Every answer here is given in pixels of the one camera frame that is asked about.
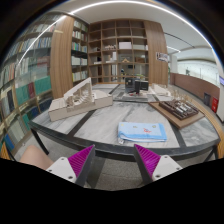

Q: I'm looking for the white architectural model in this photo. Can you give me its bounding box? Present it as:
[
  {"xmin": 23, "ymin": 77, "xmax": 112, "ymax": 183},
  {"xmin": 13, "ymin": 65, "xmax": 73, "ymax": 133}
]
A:
[{"xmin": 48, "ymin": 78, "xmax": 113, "ymax": 121}]

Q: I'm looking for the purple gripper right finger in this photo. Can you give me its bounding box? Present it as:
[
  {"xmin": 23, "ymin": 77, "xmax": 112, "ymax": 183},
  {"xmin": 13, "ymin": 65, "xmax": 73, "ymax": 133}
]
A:
[{"xmin": 133, "ymin": 143, "xmax": 183, "ymax": 186}]

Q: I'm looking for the small white model right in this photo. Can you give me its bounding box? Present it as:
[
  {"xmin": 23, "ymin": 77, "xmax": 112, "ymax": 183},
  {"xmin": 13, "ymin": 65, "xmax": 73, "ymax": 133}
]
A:
[{"xmin": 152, "ymin": 84, "xmax": 172, "ymax": 101}]

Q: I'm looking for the pink chair seat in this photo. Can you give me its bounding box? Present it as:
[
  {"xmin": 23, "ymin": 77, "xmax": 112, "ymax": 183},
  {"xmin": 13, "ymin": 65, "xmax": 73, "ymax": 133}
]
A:
[{"xmin": 20, "ymin": 145, "xmax": 53, "ymax": 170}]

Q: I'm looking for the light blue towel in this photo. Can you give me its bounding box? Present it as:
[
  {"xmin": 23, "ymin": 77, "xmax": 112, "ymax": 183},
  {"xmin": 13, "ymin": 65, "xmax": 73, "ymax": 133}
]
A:
[{"xmin": 118, "ymin": 122, "xmax": 167, "ymax": 142}]

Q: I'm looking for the bookshelf with coloured books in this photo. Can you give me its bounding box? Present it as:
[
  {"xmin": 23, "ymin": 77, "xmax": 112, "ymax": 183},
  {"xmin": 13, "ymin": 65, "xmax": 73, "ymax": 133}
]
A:
[{"xmin": 0, "ymin": 12, "xmax": 88, "ymax": 159}]

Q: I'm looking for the dark model on wooden board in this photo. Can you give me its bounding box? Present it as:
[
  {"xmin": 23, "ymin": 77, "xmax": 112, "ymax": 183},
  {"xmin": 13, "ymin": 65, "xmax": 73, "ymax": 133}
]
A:
[{"xmin": 149, "ymin": 100, "xmax": 204, "ymax": 129}]

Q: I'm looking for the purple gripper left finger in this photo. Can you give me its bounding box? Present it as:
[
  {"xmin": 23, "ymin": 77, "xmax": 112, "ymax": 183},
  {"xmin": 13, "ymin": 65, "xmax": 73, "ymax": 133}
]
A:
[{"xmin": 45, "ymin": 144, "xmax": 96, "ymax": 188}]

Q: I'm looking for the wall picture frame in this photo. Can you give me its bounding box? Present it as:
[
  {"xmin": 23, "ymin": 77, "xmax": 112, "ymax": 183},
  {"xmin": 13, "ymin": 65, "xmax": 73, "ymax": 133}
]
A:
[{"xmin": 156, "ymin": 52, "xmax": 169, "ymax": 62}]

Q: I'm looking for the black box model centre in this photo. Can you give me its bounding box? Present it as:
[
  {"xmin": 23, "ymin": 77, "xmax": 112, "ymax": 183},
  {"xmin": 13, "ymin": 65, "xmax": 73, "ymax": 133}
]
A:
[{"xmin": 125, "ymin": 77, "xmax": 149, "ymax": 93}]

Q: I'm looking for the wooden open shelf unit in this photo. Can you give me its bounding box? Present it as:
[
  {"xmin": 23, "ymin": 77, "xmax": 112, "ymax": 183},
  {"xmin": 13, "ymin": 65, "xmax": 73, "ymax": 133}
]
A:
[{"xmin": 88, "ymin": 19, "xmax": 149, "ymax": 84}]

